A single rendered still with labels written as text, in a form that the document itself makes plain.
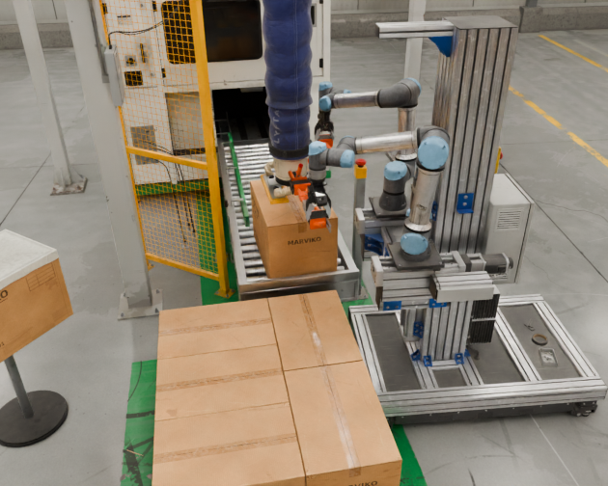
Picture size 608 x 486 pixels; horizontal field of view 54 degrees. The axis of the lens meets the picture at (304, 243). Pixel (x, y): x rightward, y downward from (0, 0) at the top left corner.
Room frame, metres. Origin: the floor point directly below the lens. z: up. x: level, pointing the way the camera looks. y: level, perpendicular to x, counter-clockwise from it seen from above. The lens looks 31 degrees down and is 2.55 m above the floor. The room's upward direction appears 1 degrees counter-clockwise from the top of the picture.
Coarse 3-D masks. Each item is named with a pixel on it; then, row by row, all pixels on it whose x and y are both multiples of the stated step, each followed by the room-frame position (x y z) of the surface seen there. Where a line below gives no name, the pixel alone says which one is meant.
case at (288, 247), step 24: (264, 192) 3.22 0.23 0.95; (264, 216) 2.92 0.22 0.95; (288, 216) 2.91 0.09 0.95; (336, 216) 2.90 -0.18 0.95; (264, 240) 2.91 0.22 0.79; (288, 240) 2.83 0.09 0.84; (312, 240) 2.86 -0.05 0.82; (336, 240) 2.89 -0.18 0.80; (264, 264) 2.97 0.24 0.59; (288, 264) 2.83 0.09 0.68; (312, 264) 2.86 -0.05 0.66; (336, 264) 2.89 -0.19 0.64
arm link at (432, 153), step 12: (432, 132) 2.26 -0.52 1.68; (444, 132) 2.28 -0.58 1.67; (420, 144) 2.25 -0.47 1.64; (432, 144) 2.17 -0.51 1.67; (444, 144) 2.18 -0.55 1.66; (420, 156) 2.18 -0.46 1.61; (432, 156) 2.16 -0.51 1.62; (444, 156) 2.15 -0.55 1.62; (420, 168) 2.20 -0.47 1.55; (432, 168) 2.16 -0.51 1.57; (444, 168) 2.20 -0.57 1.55; (420, 180) 2.21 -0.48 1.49; (432, 180) 2.19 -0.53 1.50; (420, 192) 2.20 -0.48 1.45; (432, 192) 2.20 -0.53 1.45; (420, 204) 2.19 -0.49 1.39; (420, 216) 2.19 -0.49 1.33; (408, 228) 2.20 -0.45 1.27; (420, 228) 2.19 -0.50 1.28; (408, 240) 2.18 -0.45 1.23; (420, 240) 2.16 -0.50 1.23; (408, 252) 2.19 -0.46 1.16; (420, 252) 2.17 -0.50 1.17
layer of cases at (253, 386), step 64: (192, 320) 2.51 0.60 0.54; (256, 320) 2.50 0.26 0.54; (320, 320) 2.49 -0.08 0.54; (192, 384) 2.04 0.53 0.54; (256, 384) 2.03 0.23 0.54; (320, 384) 2.02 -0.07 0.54; (192, 448) 1.66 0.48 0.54; (256, 448) 1.66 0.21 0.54; (320, 448) 1.65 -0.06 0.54; (384, 448) 1.65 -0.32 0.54
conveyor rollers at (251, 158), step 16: (256, 144) 4.99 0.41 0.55; (240, 160) 4.67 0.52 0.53; (256, 160) 4.62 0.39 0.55; (272, 160) 4.63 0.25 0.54; (240, 176) 4.32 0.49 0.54; (256, 176) 4.33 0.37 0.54; (240, 208) 3.78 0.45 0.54; (240, 224) 3.59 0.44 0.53; (240, 240) 3.33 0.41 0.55; (256, 256) 3.15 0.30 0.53; (256, 272) 2.97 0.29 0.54
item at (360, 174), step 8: (360, 168) 3.43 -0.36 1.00; (360, 176) 3.43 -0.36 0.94; (360, 184) 3.43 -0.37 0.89; (360, 192) 3.44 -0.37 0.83; (360, 200) 3.44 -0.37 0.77; (352, 240) 3.48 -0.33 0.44; (360, 240) 3.44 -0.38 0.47; (352, 248) 3.47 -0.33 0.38; (360, 248) 3.44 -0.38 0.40; (352, 256) 3.47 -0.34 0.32; (360, 256) 3.44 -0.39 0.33; (360, 264) 3.44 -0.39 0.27; (360, 272) 3.44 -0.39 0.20; (360, 280) 3.44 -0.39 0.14; (360, 288) 3.44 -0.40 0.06
